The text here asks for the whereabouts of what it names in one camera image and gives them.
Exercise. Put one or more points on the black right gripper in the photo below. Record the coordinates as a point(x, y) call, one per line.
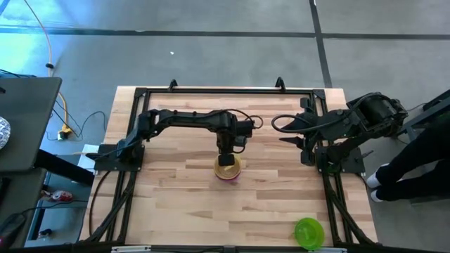
point(314, 138)

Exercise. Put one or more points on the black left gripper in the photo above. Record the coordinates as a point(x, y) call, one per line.
point(226, 142)

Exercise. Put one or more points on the green round lid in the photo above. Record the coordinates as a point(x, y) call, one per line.
point(309, 233)

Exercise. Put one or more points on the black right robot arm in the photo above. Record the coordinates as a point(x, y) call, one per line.
point(376, 112)

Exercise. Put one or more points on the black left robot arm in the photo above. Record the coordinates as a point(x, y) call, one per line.
point(190, 117)

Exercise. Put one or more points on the person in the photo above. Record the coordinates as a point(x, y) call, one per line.
point(415, 168)

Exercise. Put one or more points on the white paper sheet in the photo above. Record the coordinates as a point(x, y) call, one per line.
point(84, 161)

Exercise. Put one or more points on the black desk beam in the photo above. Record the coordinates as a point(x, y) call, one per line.
point(63, 167)

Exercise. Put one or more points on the yellow power strip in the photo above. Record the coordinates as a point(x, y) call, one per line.
point(65, 133)

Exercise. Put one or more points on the red small object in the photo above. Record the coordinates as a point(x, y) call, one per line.
point(62, 196)

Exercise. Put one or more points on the grey desk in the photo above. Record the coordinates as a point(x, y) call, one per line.
point(28, 119)

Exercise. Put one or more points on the white patterned object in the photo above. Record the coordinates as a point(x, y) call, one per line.
point(4, 133)

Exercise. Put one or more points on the black frame bracket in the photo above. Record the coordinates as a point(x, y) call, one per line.
point(172, 85)
point(280, 83)

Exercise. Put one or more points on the black metal table frame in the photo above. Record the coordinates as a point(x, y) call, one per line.
point(228, 90)

